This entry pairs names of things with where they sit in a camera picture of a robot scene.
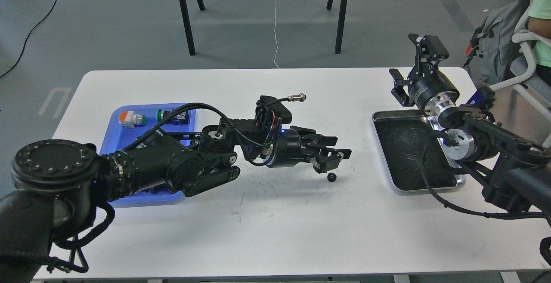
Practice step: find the black stand legs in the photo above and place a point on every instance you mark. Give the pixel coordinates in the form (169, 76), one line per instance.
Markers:
(340, 23)
(187, 24)

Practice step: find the small black gear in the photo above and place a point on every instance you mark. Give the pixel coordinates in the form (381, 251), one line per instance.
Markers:
(332, 177)

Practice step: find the black robot arm image left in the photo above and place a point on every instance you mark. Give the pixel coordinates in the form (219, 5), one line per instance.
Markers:
(64, 189)

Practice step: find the person in green shirt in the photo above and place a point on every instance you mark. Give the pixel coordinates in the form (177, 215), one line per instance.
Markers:
(540, 24)

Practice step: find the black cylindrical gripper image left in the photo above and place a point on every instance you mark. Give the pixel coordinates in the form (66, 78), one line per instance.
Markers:
(289, 150)

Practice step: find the white chair frame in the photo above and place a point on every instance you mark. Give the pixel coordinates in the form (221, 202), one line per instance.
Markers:
(526, 81)

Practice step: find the blue plastic tray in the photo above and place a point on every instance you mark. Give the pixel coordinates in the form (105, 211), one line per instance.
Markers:
(118, 136)

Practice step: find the black stand legs right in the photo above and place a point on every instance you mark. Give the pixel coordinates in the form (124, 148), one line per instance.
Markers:
(340, 23)

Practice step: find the silver metal tray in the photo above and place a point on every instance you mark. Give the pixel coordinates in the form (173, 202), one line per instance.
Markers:
(411, 153)

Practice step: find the grey backpack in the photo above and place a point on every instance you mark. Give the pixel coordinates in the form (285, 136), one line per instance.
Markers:
(491, 50)

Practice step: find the black stand legs left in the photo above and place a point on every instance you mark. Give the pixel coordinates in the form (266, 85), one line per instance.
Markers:
(187, 24)

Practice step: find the orange push button switch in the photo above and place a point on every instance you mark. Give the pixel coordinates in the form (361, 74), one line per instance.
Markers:
(130, 119)

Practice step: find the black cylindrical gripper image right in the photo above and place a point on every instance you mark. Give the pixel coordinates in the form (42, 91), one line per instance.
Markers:
(432, 85)

